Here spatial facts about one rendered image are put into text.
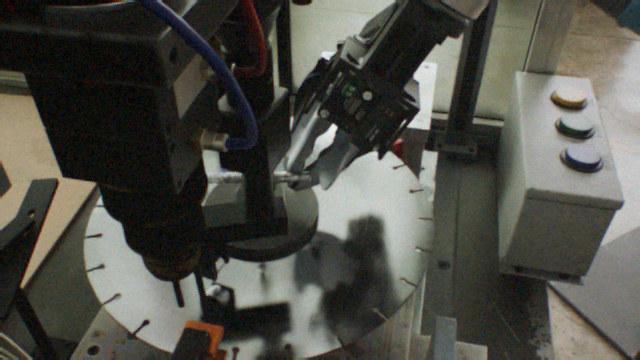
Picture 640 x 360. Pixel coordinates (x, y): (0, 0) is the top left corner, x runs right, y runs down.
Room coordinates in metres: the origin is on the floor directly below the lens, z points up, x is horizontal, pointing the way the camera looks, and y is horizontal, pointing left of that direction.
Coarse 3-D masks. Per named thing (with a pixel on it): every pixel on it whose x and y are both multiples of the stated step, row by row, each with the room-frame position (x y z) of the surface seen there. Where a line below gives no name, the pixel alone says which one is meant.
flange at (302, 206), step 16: (224, 192) 0.41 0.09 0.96; (240, 192) 0.40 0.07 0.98; (288, 192) 0.41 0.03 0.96; (304, 192) 0.41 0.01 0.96; (288, 208) 0.39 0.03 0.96; (304, 208) 0.39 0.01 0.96; (304, 224) 0.37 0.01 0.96; (256, 240) 0.35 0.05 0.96; (272, 240) 0.35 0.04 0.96; (288, 240) 0.35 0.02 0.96; (304, 240) 0.36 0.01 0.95
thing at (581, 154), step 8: (576, 144) 0.56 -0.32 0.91; (568, 152) 0.55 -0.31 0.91; (576, 152) 0.55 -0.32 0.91; (584, 152) 0.55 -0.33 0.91; (592, 152) 0.55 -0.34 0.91; (568, 160) 0.54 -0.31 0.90; (576, 160) 0.53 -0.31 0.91; (584, 160) 0.53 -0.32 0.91; (592, 160) 0.53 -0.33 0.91; (600, 160) 0.53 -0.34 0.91
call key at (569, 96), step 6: (558, 90) 0.69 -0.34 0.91; (564, 90) 0.69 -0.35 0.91; (570, 90) 0.69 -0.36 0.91; (576, 90) 0.69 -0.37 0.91; (558, 96) 0.68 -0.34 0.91; (564, 96) 0.68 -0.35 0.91; (570, 96) 0.68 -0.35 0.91; (576, 96) 0.68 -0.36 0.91; (582, 96) 0.68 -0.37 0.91; (564, 102) 0.67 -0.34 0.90; (570, 102) 0.66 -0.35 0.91; (576, 102) 0.66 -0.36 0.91; (582, 102) 0.67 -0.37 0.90
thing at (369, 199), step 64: (320, 192) 0.43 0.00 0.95; (384, 192) 0.43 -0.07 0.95; (128, 256) 0.34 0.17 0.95; (256, 256) 0.34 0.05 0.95; (320, 256) 0.34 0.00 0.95; (384, 256) 0.34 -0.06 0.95; (128, 320) 0.27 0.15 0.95; (256, 320) 0.27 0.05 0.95; (320, 320) 0.27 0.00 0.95; (384, 320) 0.27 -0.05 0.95
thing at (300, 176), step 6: (210, 174) 0.39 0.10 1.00; (216, 174) 0.39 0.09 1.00; (222, 174) 0.39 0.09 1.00; (228, 174) 0.39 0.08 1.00; (234, 174) 0.39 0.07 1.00; (240, 174) 0.39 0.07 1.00; (276, 174) 0.40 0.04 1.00; (282, 174) 0.40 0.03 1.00; (288, 174) 0.40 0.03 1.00; (294, 174) 0.40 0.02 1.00; (300, 174) 0.40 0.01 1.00; (306, 174) 0.40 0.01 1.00; (210, 180) 0.39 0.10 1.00; (216, 180) 0.39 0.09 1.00; (222, 180) 0.39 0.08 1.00; (228, 180) 0.39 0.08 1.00; (234, 180) 0.39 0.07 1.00; (240, 180) 0.39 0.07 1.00; (276, 180) 0.39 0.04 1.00; (282, 180) 0.39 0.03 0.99; (288, 180) 0.39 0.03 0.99; (294, 180) 0.39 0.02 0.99; (300, 180) 0.39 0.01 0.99; (306, 180) 0.39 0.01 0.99
